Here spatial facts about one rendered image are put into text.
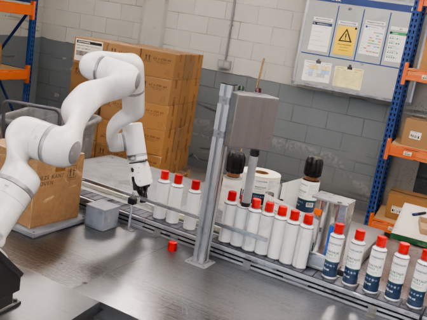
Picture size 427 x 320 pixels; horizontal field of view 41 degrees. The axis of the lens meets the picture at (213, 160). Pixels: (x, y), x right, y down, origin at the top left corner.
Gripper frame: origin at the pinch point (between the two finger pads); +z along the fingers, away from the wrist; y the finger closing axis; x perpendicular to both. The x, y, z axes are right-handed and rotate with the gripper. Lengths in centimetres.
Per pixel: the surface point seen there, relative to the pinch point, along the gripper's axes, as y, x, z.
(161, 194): -1.7, -10.6, -0.9
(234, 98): -17, -57, -34
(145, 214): -0.9, -0.5, 7.1
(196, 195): -1.6, -26.9, 0.8
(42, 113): 175, 223, -58
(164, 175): -0.9, -12.7, -8.5
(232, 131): -18, -55, -22
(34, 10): 281, 315, -180
